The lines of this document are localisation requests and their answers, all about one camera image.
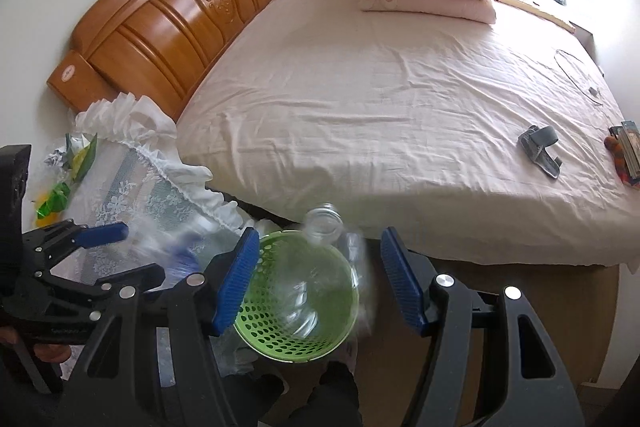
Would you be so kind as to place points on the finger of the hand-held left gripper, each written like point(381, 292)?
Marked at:
point(102, 234)
point(140, 274)

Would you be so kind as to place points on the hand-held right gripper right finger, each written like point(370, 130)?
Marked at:
point(400, 277)

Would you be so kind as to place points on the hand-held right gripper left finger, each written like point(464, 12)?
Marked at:
point(235, 277)

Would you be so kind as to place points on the clear plastic packaging blue print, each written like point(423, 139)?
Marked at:
point(175, 247)

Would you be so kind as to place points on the silver foil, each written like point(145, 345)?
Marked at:
point(52, 157)

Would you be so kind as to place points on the green perforated plastic basket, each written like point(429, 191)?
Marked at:
point(280, 337)

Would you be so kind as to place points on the clear plastic bottle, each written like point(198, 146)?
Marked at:
point(325, 222)

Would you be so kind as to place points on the person's left hand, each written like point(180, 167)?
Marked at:
point(52, 353)

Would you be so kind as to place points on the green plastic wrapper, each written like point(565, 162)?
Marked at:
point(55, 199)
point(85, 157)

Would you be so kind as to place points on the yellow orange wrapper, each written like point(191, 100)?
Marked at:
point(41, 222)

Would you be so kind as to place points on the white lace ruffled cloth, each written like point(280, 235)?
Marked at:
point(115, 187)

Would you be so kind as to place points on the bed with pink sheet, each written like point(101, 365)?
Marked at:
point(375, 107)

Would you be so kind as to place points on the grey plastic holder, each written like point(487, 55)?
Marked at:
point(537, 147)

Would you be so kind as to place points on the carved wooden headboard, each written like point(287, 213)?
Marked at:
point(175, 17)

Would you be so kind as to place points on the orange toy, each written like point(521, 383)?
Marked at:
point(617, 154)

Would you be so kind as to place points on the stack of books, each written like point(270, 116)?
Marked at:
point(631, 147)

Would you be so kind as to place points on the wooden stick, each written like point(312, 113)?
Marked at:
point(530, 8)

